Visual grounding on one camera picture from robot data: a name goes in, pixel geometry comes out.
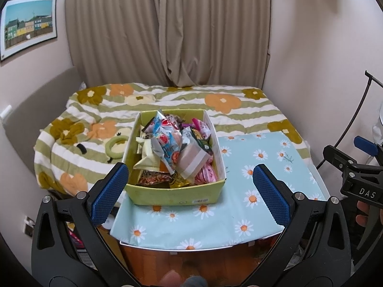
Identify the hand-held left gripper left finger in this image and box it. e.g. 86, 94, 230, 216
31, 162, 141, 287

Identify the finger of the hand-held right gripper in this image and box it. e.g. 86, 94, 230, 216
353, 136, 378, 157
323, 145, 360, 171

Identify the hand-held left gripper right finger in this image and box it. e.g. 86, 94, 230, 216
242, 164, 351, 287

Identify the yellow-green cardboard box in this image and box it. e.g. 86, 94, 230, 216
124, 109, 226, 206

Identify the person's right hand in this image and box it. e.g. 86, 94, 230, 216
356, 201, 372, 227

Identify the light blue daisy tablecloth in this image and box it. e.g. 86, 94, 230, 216
110, 132, 328, 250

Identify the black metal stand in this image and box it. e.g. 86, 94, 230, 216
315, 70, 383, 168

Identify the blue colourful snack packet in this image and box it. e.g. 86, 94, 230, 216
151, 110, 183, 174

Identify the black and green snack packet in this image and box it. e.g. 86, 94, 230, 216
191, 128, 214, 156

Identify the red and pink snack packet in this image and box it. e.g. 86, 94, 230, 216
193, 119, 210, 139

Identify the person's leg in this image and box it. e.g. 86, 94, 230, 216
158, 270, 208, 287

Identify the striped flower blanket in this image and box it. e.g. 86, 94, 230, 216
34, 83, 312, 198

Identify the grey upholstered headboard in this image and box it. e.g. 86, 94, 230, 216
1, 66, 87, 225

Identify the beige curtain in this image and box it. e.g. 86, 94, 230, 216
64, 0, 271, 88

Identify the green ring toy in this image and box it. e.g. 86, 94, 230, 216
105, 134, 130, 163

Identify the wall socket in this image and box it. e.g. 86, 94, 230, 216
24, 215, 35, 237

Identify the framed wall picture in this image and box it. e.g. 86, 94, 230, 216
0, 0, 57, 63

